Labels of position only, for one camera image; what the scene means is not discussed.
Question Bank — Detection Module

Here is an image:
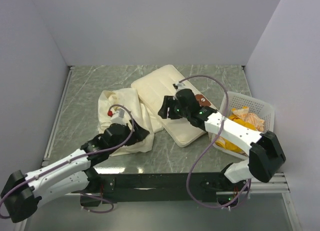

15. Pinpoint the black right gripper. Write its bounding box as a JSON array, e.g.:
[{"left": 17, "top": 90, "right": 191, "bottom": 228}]
[{"left": 157, "top": 95, "right": 190, "bottom": 120}]

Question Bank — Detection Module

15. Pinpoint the cream pillow with bear print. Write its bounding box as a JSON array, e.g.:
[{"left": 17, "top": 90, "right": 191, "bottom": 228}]
[{"left": 131, "top": 64, "right": 206, "bottom": 148}]

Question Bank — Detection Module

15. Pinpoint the cream satin pillowcase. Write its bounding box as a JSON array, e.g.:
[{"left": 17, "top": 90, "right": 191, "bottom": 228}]
[{"left": 96, "top": 87, "right": 163, "bottom": 157}]

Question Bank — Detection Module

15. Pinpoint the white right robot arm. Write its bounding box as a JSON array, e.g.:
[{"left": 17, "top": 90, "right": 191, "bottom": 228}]
[{"left": 158, "top": 88, "right": 286, "bottom": 191}]

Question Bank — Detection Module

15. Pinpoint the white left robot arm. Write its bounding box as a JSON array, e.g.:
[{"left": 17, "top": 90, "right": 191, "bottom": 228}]
[{"left": 0, "top": 123, "right": 149, "bottom": 223}]

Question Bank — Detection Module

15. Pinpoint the yellow cloth in basket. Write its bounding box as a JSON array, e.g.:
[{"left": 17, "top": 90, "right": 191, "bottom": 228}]
[{"left": 214, "top": 118, "right": 261, "bottom": 157}]

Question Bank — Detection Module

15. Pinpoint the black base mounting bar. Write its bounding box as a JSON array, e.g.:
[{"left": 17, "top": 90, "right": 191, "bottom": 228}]
[{"left": 82, "top": 172, "right": 246, "bottom": 204}]

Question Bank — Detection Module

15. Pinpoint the white plastic basket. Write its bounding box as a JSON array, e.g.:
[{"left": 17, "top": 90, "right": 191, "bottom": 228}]
[{"left": 213, "top": 91, "right": 275, "bottom": 160}]

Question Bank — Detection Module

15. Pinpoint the orange patterned cloth in basket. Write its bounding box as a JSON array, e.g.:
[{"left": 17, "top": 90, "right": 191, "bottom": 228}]
[{"left": 228, "top": 106, "right": 265, "bottom": 132}]

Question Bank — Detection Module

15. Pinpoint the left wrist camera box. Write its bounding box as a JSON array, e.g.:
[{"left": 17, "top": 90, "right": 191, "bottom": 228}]
[{"left": 107, "top": 108, "right": 126, "bottom": 125}]

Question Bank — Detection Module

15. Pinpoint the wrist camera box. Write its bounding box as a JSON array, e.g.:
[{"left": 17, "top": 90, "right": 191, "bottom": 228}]
[
  {"left": 173, "top": 82, "right": 186, "bottom": 92},
  {"left": 107, "top": 108, "right": 126, "bottom": 125}
]

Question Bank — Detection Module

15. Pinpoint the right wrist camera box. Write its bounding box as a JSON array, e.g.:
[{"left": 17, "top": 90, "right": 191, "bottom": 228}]
[{"left": 173, "top": 82, "right": 186, "bottom": 92}]

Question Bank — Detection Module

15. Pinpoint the aluminium frame rail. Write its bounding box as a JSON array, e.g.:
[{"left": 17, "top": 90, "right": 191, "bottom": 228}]
[{"left": 41, "top": 65, "right": 75, "bottom": 167}]

